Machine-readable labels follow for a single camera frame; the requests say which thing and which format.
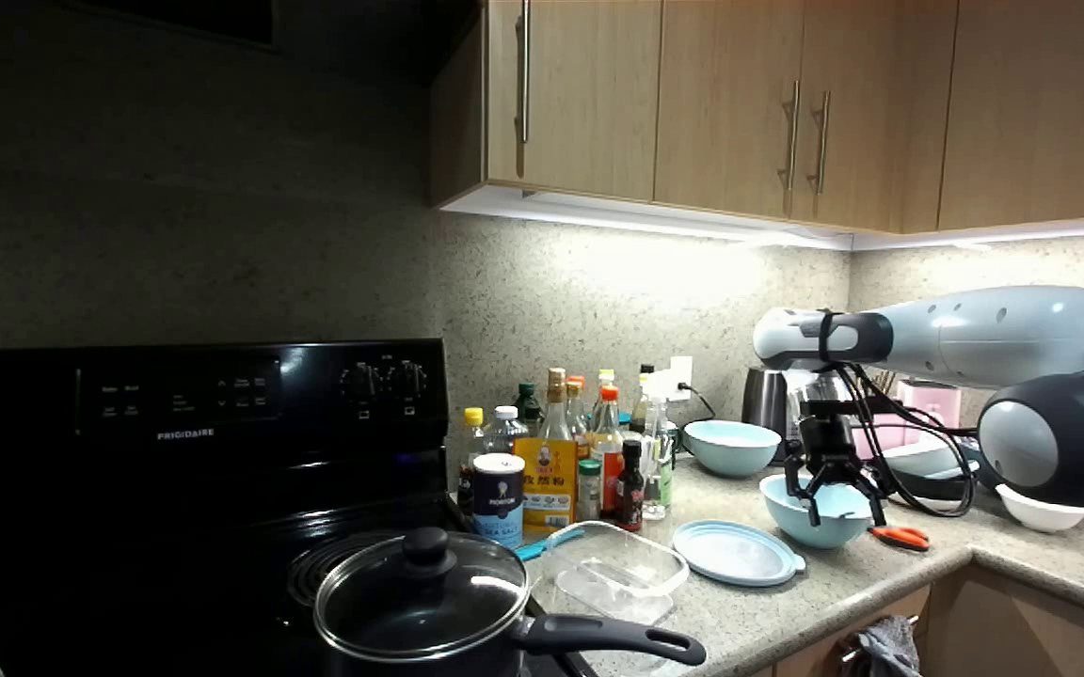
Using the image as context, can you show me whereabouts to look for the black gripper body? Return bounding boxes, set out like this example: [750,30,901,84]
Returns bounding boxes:
[778,367,894,485]

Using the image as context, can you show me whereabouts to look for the light blue bowl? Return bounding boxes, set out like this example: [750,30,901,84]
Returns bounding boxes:
[757,471,883,554]
[682,417,787,481]

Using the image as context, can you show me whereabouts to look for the light blue round lid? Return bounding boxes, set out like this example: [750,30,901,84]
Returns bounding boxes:
[672,518,811,589]

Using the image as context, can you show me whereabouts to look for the small white bowl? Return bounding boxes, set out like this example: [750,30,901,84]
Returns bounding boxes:
[995,485,1084,537]

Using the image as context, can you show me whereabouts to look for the glass pot lid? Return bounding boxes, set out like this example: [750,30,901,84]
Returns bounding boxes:
[309,522,536,666]

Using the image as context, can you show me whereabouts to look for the pink utensil holder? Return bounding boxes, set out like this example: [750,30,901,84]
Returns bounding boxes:
[851,409,915,466]

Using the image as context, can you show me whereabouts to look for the dark stacked bowls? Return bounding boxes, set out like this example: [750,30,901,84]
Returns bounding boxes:
[883,435,982,505]

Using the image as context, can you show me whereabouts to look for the clear glass bottle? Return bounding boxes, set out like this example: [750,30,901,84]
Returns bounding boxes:
[642,395,678,527]

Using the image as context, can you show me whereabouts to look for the grey hanging towel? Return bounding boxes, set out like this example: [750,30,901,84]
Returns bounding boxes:
[839,614,925,677]

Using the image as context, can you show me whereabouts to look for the dark sauce bottle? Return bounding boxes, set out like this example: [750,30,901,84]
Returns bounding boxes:
[613,435,647,534]

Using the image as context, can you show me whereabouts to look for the white plastic bottle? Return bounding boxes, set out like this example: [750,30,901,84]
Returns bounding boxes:
[628,362,667,429]

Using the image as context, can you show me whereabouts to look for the red sauce bottle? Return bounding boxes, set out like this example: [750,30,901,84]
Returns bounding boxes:
[594,385,628,518]

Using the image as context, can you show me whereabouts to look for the wooden base cabinet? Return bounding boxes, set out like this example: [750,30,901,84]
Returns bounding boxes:
[760,560,1084,677]

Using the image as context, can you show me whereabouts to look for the clear glass container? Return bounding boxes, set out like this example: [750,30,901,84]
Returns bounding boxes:
[530,514,694,629]

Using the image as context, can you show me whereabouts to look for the green cap jar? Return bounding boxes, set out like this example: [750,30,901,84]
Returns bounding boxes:
[574,456,605,522]

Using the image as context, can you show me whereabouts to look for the black saucepan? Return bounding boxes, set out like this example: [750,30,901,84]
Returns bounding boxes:
[313,587,711,677]

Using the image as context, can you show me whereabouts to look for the orange cap bottle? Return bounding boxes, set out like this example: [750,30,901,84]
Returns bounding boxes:
[564,371,594,443]

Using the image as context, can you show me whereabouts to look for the yellow label bottle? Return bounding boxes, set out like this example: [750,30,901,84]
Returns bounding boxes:
[512,364,584,543]

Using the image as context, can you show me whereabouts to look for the green glass bottle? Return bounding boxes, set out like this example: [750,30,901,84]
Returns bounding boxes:
[512,380,548,441]

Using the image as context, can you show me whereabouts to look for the under cabinet light strip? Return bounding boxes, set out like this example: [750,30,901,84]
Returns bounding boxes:
[441,184,1084,257]

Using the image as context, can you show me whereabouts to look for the clear water bottle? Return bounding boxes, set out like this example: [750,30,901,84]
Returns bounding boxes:
[485,402,530,458]

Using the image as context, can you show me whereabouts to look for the dark blue white can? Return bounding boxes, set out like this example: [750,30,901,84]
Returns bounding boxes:
[466,453,530,554]

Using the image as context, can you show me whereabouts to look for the yellow cap bottle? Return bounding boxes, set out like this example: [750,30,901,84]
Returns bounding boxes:
[456,402,494,513]

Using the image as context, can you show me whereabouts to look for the black electric stove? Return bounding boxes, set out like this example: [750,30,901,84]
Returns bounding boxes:
[0,335,594,677]

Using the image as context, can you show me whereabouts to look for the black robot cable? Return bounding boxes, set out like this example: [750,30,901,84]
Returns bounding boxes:
[812,305,987,527]

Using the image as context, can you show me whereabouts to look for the metal cabinet handle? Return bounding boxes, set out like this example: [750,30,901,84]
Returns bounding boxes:
[512,9,536,150]
[805,89,832,194]
[776,88,804,189]

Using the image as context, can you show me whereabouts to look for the wooden wall cabinets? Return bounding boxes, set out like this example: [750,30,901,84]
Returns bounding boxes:
[425,0,1084,239]

